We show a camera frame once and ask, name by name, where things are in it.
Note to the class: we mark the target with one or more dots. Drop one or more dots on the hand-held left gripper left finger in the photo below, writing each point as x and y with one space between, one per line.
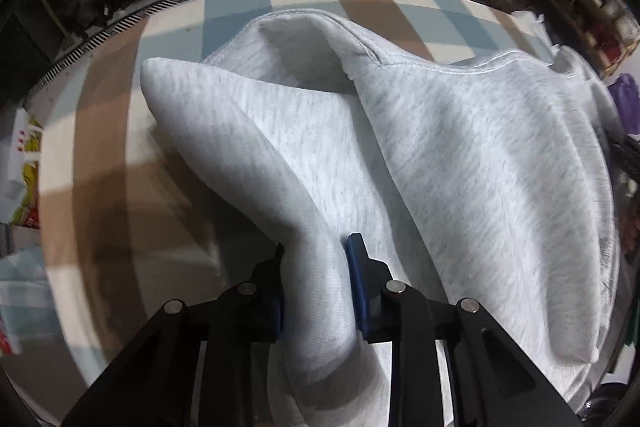
276 319

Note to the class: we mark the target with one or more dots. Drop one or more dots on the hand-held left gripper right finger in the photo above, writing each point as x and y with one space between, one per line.
357 287

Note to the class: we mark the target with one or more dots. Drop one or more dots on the light grey hoodie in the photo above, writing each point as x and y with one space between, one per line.
450 157

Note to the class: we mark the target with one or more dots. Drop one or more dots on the checkered bed sheet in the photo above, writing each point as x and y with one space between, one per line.
115 157

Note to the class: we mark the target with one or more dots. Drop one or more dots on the colourful snack packet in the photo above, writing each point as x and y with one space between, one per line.
27 197

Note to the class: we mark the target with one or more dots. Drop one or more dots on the white carton with red print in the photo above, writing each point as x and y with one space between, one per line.
27 132

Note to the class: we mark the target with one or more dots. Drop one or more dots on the white fleece cloth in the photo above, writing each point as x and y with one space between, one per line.
575 62

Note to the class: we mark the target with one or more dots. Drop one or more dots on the white plastic bag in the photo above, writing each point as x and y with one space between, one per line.
527 19

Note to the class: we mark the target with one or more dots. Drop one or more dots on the purple bag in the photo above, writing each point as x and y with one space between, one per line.
627 102

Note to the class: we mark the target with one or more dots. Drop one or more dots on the black white striped rug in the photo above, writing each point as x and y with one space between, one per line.
125 19

